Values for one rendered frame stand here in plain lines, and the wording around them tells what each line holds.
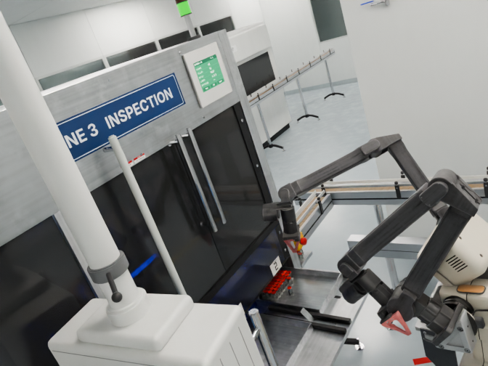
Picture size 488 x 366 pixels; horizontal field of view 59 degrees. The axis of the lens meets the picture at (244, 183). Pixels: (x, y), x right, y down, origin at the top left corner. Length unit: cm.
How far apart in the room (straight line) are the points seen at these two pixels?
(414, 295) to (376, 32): 205
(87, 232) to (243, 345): 42
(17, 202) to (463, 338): 123
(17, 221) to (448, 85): 253
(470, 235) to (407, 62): 179
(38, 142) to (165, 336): 47
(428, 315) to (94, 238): 91
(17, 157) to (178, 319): 59
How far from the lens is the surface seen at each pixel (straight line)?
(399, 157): 170
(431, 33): 296
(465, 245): 138
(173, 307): 103
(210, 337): 95
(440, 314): 134
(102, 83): 142
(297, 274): 223
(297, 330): 192
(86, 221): 95
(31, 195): 126
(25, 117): 91
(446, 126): 310
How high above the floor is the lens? 212
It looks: 20 degrees down
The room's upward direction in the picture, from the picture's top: 19 degrees counter-clockwise
